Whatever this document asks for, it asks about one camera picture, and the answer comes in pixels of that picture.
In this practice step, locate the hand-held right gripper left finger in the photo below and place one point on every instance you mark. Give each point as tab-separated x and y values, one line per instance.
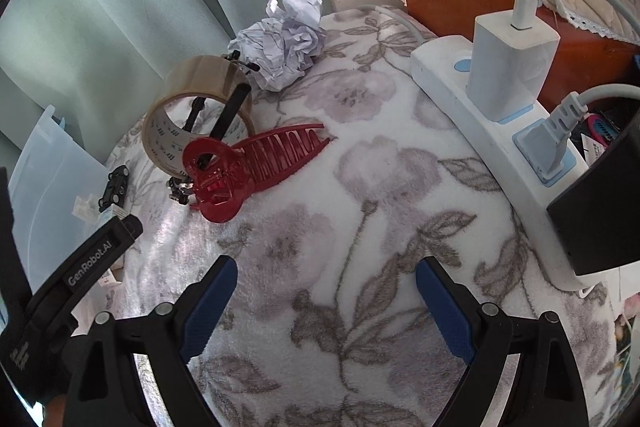
210	307

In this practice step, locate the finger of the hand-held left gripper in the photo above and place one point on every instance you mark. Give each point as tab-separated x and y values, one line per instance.
125	229

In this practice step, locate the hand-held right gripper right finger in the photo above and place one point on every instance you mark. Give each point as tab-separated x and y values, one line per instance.
442	312

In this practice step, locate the black toy car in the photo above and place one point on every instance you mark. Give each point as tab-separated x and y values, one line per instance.
114	189

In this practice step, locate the small white cardboard box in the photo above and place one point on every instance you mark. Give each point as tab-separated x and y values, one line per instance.
86	207

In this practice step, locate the clear plastic storage container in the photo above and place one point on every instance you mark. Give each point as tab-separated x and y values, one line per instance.
55	177

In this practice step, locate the red hair claw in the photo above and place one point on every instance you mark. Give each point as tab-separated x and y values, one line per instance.
215	187

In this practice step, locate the black hair band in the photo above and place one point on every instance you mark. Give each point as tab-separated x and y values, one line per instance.
232	107

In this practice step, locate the brown packing tape roll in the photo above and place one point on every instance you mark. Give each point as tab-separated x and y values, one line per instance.
200	74

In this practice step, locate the grey floral blanket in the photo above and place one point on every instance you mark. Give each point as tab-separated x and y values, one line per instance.
350	207

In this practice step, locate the black power adapter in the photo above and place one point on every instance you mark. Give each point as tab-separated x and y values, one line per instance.
600	217

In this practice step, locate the pale green curtain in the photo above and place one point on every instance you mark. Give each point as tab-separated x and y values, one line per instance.
125	7

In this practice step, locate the white power strip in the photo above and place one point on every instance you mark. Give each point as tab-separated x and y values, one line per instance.
450	82

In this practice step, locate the crumpled white paper ball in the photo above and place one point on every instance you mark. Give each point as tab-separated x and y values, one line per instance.
280	47

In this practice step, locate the white charger block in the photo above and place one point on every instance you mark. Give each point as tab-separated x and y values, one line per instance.
505	67

